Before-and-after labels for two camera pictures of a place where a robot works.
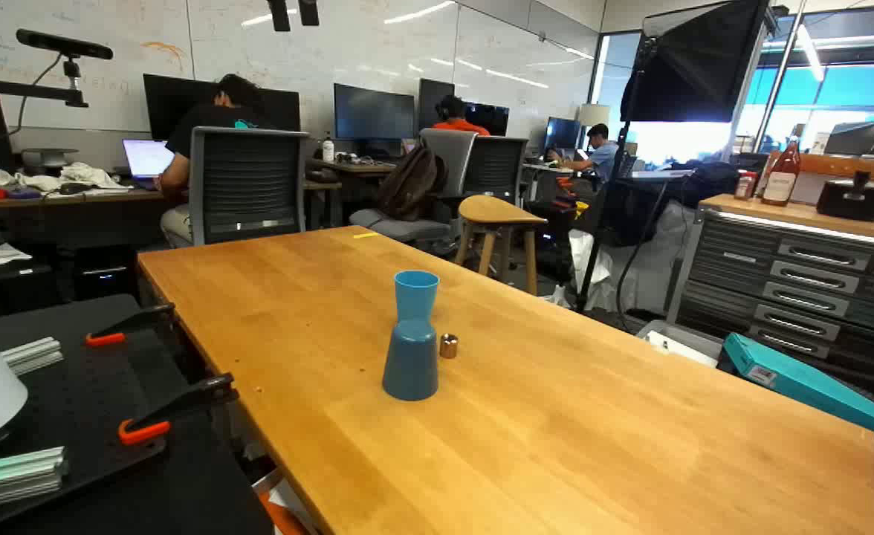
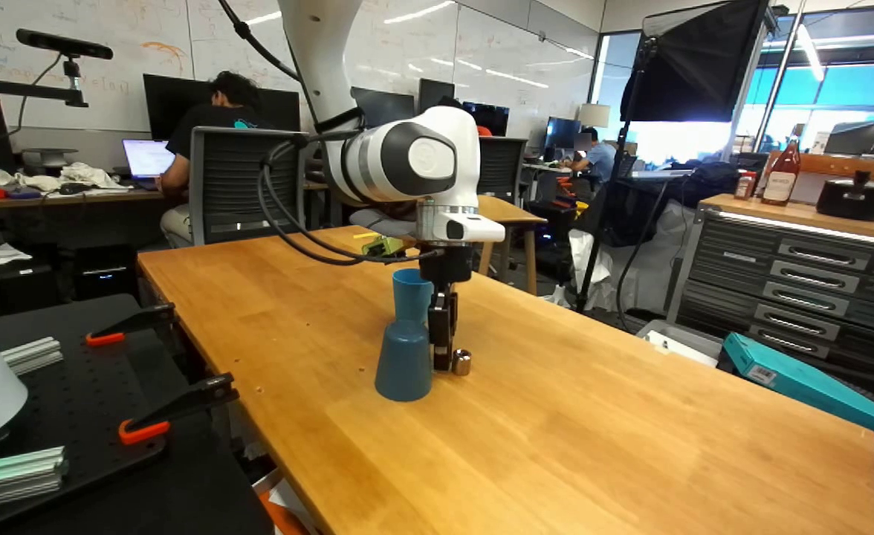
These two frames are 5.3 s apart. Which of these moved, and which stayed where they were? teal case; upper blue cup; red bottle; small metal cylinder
Moved: small metal cylinder
Stayed: teal case; red bottle; upper blue cup
